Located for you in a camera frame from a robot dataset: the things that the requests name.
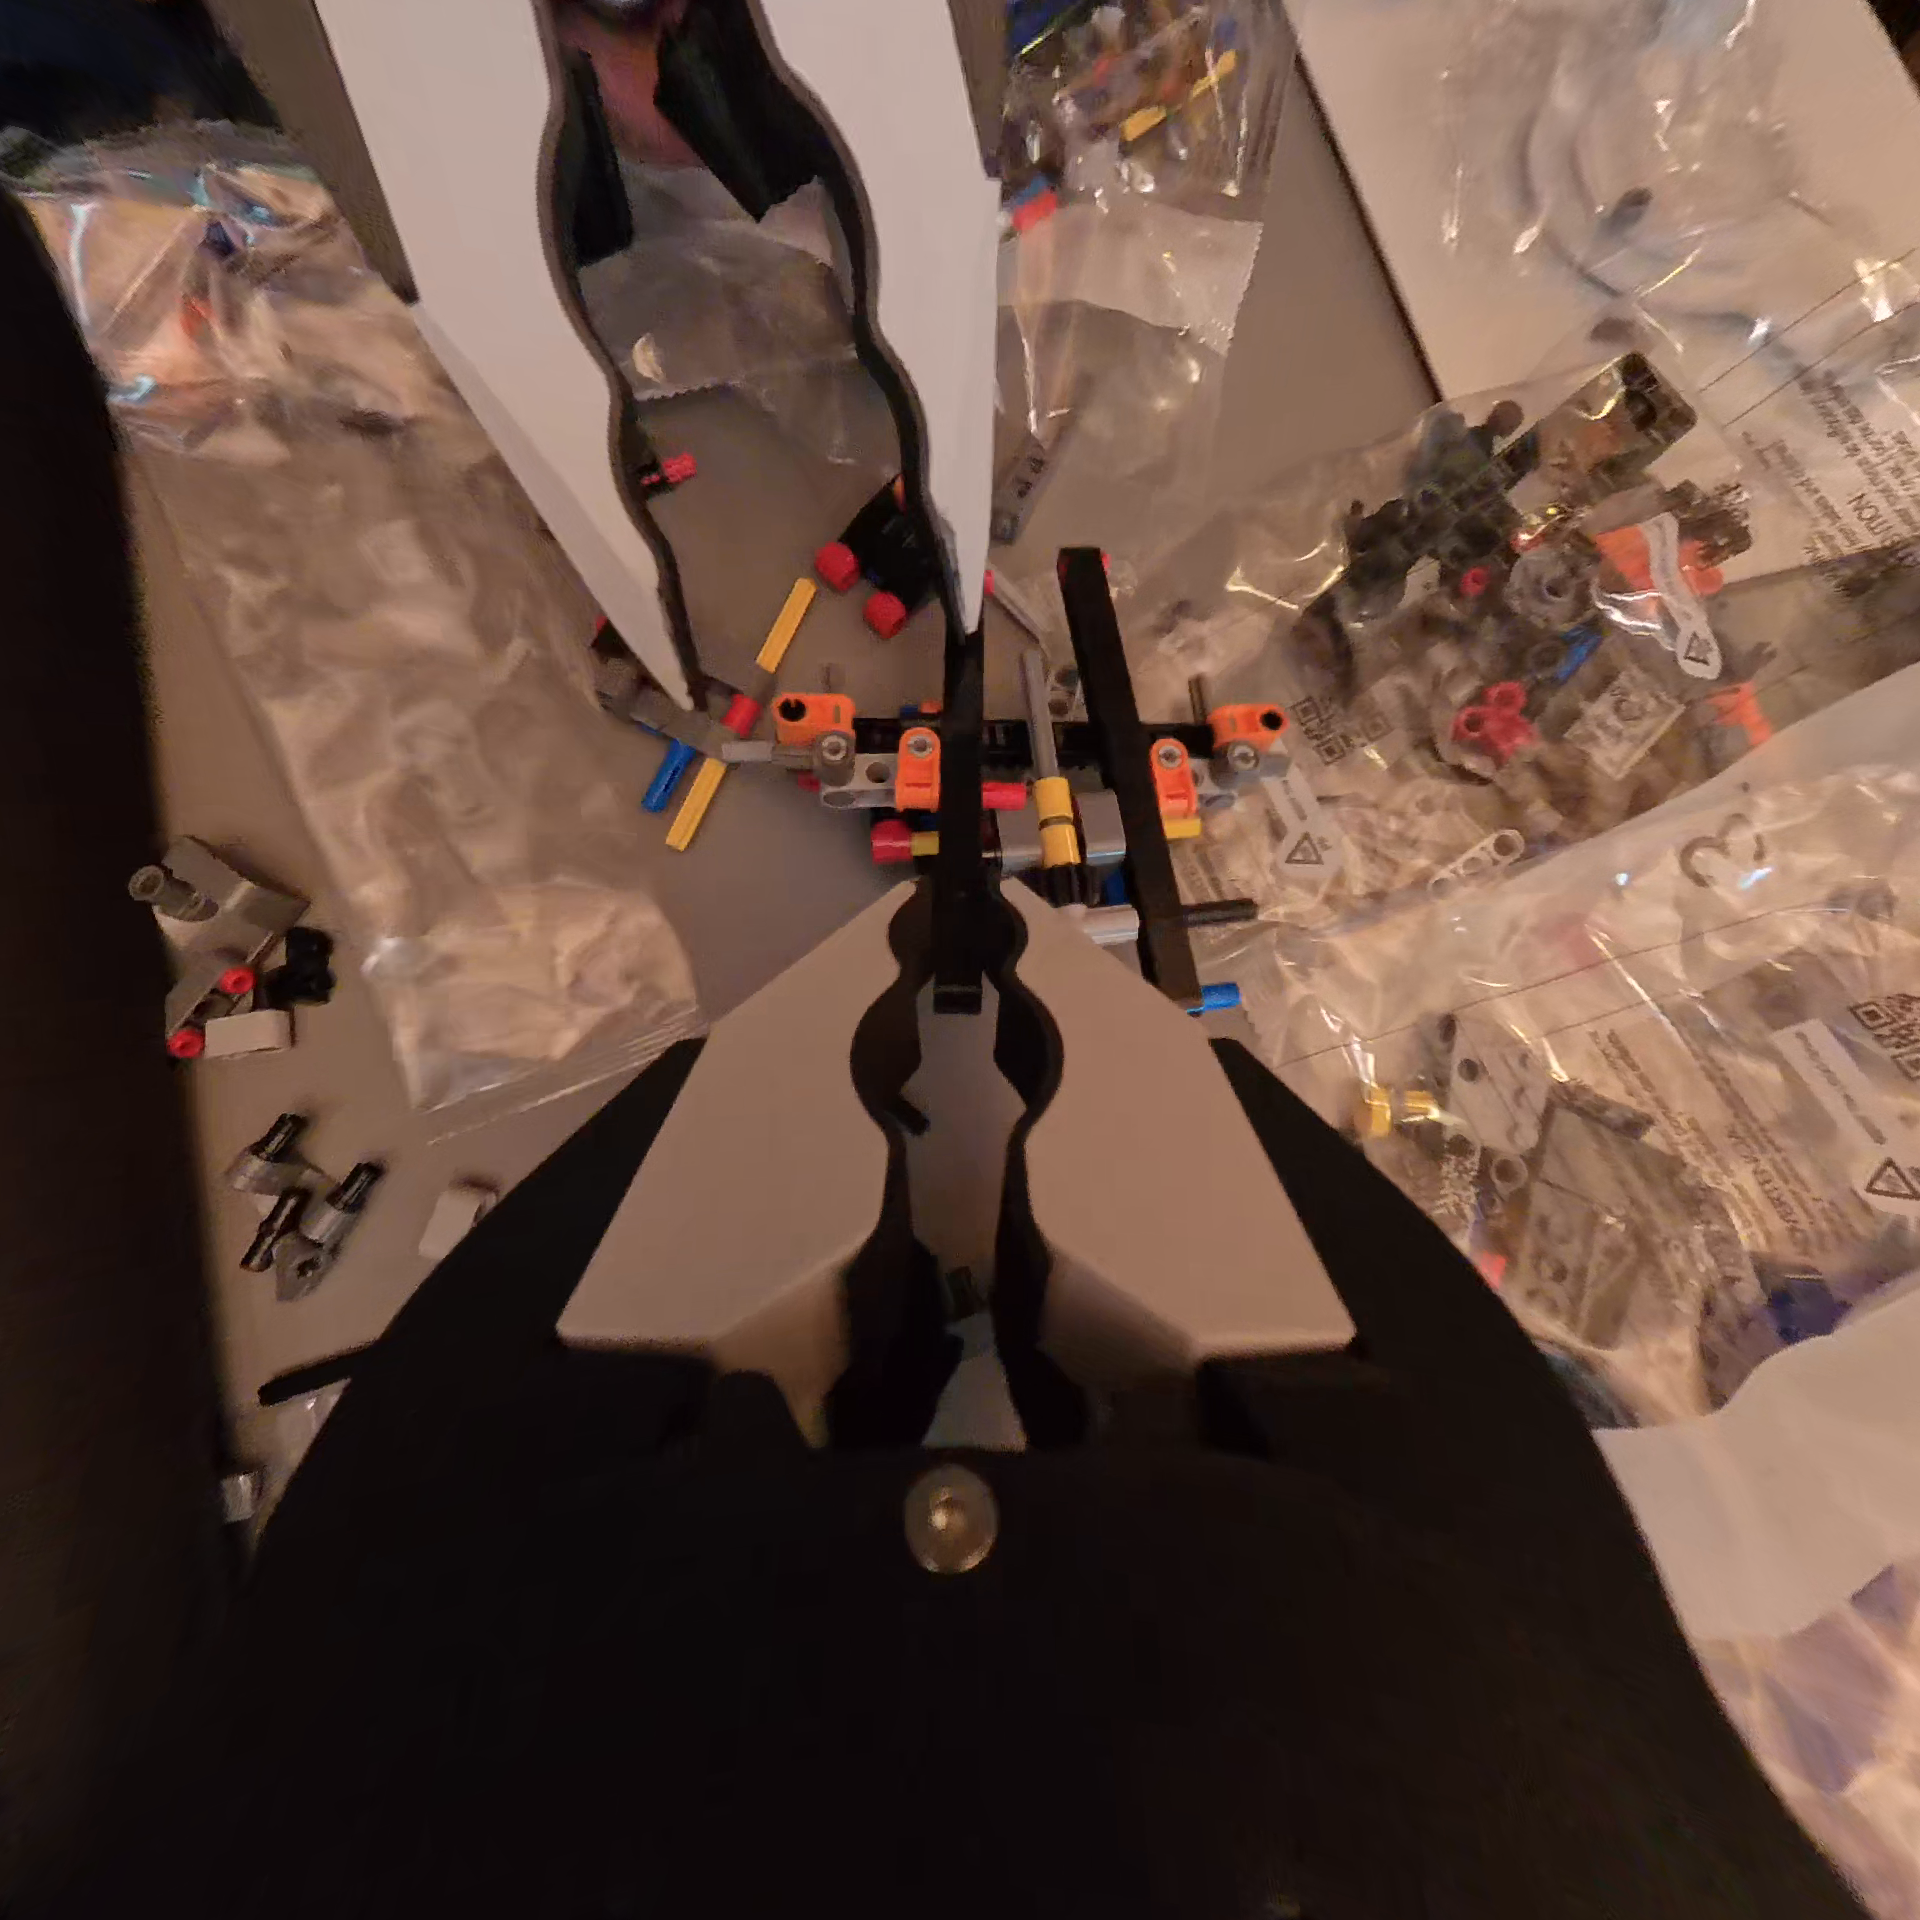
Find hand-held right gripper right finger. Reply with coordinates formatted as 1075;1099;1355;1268
1005;874;1360;1444

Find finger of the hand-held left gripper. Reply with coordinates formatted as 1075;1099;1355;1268
755;0;1008;635
311;0;712;717

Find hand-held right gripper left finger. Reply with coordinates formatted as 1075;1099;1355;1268
555;880;928;1444

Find multicoloured lego assembly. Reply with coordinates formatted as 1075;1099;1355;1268
592;545;1297;1025

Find small red black lego subassembly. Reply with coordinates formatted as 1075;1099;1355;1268
811;477;941;643

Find long black lego axle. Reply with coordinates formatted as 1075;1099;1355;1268
256;1340;380;1408

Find white-banded clear lego bag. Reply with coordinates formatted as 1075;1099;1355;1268
1242;701;1920;1432
1593;1316;1920;1920

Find large dark grey lego liftarm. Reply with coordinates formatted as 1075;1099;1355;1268
129;835;313;965

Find person's left hand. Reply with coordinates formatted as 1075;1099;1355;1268
577;32;689;163

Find clear bag of mixed parts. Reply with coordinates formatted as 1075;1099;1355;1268
995;0;1304;545

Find white printed sheet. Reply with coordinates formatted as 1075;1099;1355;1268
1288;0;1920;576

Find light grey connector red pin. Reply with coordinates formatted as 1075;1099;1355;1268
163;965;298;1063

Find empty clear zip bag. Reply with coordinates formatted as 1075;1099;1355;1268
29;135;904;1115

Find dark perforated board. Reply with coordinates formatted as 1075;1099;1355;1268
0;195;232;1920

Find clear bag black orange parts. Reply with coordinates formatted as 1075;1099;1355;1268
1199;349;1920;905

